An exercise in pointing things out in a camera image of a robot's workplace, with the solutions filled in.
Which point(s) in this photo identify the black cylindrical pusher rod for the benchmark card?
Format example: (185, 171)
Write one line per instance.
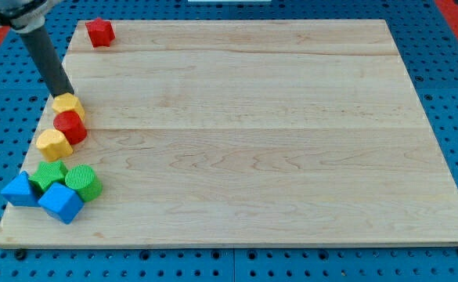
(44, 55)

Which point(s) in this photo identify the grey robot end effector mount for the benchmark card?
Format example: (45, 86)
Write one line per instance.
(24, 16)

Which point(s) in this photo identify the blue triangle block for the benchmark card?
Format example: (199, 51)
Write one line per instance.
(21, 192)

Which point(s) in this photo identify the red star block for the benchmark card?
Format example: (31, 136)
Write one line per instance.
(100, 32)

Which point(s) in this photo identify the yellow hexagon block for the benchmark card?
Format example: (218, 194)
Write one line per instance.
(68, 102)

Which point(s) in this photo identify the red cylinder block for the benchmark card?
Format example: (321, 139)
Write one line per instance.
(71, 125)

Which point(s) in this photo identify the yellow heart block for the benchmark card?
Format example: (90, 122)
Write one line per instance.
(53, 145)

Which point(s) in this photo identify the green star block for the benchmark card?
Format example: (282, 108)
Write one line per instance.
(46, 174)

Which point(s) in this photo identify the green cylinder block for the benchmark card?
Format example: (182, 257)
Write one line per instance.
(84, 181)

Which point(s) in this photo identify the blue cube block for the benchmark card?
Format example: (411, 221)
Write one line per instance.
(61, 203)

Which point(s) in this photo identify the wooden board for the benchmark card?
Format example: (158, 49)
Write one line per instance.
(249, 134)

